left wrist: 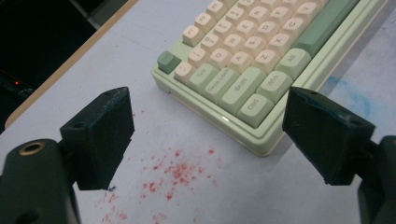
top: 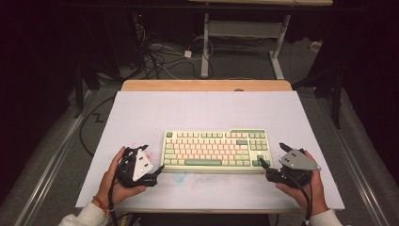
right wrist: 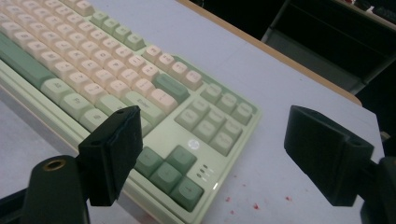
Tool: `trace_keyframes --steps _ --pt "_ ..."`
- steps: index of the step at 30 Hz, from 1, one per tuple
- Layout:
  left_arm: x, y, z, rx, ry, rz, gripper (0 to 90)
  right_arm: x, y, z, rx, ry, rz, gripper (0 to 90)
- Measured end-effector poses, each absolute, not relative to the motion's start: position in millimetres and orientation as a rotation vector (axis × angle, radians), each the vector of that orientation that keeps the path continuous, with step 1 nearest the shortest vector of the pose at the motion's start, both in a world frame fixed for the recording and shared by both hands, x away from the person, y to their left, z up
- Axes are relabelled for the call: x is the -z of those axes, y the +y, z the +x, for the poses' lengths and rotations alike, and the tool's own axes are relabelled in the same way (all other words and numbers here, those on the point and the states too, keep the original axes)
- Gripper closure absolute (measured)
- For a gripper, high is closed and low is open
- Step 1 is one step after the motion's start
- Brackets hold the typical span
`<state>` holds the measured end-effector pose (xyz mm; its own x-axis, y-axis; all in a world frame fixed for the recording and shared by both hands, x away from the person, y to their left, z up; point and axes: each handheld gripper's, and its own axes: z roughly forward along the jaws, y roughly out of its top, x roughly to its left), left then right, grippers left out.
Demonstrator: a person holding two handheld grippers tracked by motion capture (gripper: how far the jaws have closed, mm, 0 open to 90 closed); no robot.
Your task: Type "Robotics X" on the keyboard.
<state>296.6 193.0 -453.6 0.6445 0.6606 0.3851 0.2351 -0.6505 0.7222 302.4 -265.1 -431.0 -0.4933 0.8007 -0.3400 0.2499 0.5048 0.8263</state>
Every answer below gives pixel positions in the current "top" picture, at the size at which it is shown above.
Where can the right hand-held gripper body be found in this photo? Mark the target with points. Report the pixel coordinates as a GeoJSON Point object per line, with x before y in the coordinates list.
{"type": "Point", "coordinates": [295, 163]}

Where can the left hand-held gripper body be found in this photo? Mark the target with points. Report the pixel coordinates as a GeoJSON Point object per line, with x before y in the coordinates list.
{"type": "Point", "coordinates": [138, 168]}

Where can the green and cream keyboard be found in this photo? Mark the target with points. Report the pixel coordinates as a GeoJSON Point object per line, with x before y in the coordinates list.
{"type": "Point", "coordinates": [204, 150]}

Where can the person's right hand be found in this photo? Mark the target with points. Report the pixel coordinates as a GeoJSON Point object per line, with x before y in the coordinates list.
{"type": "Point", "coordinates": [309, 191]}

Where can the person's left hand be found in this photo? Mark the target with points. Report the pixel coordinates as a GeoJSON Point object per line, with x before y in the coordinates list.
{"type": "Point", "coordinates": [109, 188]}

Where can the white board sheet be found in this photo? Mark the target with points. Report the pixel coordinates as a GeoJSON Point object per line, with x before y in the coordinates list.
{"type": "Point", "coordinates": [200, 109]}

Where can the black metal stand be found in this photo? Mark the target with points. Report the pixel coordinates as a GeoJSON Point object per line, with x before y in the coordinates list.
{"type": "Point", "coordinates": [80, 91]}
{"type": "Point", "coordinates": [335, 94]}

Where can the white power adapter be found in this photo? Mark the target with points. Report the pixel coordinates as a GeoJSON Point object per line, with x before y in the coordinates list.
{"type": "Point", "coordinates": [188, 54]}

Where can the white-framed desk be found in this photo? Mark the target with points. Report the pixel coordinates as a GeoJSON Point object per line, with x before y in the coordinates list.
{"type": "Point", "coordinates": [244, 29]}

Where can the metal floor rail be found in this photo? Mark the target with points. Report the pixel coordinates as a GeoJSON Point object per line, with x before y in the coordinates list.
{"type": "Point", "coordinates": [354, 166]}
{"type": "Point", "coordinates": [47, 175]}

